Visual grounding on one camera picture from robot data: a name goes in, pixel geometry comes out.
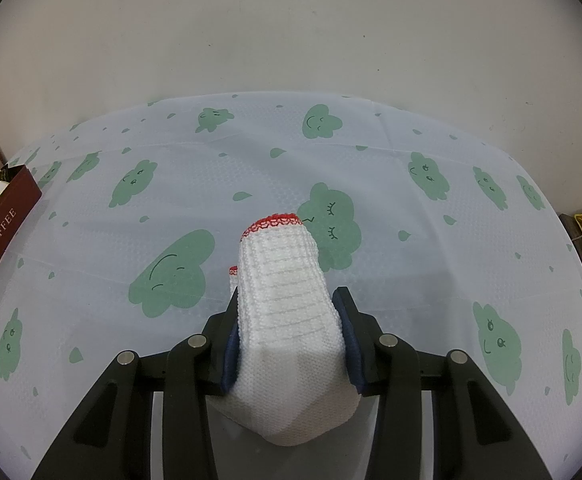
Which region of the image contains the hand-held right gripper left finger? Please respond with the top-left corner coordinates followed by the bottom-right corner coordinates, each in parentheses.
top-left (31, 290), bottom-right (244, 480)

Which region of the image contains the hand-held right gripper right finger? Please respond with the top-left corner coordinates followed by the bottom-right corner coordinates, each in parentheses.
top-left (332, 286), bottom-right (554, 480)

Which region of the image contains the red tin box gold interior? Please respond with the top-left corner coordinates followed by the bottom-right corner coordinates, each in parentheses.
top-left (0, 164), bottom-right (41, 333)

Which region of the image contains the cloud print bed sheet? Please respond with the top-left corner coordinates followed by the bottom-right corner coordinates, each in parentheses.
top-left (0, 91), bottom-right (582, 480)

